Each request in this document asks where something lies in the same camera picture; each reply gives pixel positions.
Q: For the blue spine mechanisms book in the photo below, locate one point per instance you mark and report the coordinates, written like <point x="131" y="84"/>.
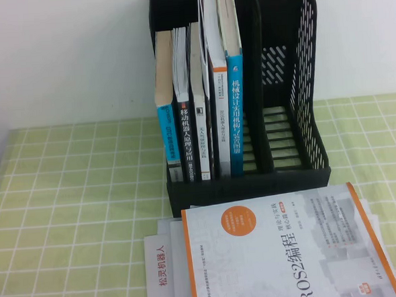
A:
<point x="237" y="119"/>

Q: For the white spine thin book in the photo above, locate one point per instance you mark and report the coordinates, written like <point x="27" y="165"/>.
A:
<point x="202" y="145"/>

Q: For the black spine robotics book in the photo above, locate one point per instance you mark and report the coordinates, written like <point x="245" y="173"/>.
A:
<point x="186" y="139"/>

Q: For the light blue spine book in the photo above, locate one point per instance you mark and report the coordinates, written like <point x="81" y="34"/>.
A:
<point x="168" y="133"/>

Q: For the white orange ROS book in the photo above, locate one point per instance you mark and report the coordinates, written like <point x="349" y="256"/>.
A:
<point x="223" y="120"/>

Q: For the black plastic book holder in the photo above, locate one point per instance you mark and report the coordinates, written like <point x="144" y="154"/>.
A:
<point x="287" y="183"/>

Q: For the large white ROS2 book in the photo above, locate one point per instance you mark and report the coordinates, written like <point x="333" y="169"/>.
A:
<point x="259" y="269"/>

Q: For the white orange ROS2 book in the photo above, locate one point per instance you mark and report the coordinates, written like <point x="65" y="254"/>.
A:
<point x="374" y="227"/>

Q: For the white paper sheet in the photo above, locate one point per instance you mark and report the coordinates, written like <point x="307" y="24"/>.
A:
<point x="164" y="226"/>

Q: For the white paper booklet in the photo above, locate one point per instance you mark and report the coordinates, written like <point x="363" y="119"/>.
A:
<point x="179" y="257"/>

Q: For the thin white brown booklet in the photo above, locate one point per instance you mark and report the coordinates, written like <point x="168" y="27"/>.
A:
<point x="204" y="37"/>

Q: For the white booklet with red text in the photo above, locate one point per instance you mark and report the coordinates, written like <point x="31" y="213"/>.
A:
<point x="160" y="268"/>

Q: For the green checked tablecloth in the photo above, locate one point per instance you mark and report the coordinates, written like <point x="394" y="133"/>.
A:
<point x="70" y="196"/>

